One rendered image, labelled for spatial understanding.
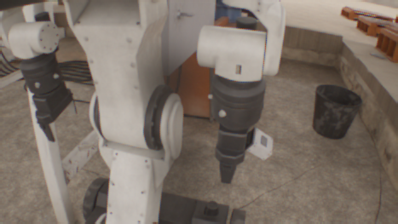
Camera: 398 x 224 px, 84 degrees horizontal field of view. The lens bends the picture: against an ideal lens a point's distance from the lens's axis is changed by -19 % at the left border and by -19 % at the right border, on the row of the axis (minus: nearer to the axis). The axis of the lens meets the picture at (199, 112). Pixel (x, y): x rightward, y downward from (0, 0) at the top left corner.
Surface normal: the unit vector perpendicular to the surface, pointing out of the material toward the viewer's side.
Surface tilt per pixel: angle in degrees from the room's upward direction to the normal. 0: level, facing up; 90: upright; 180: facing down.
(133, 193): 60
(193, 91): 90
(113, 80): 100
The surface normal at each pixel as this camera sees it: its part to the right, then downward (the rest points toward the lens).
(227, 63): -0.25, 0.62
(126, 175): -0.19, -0.04
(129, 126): -0.24, 0.40
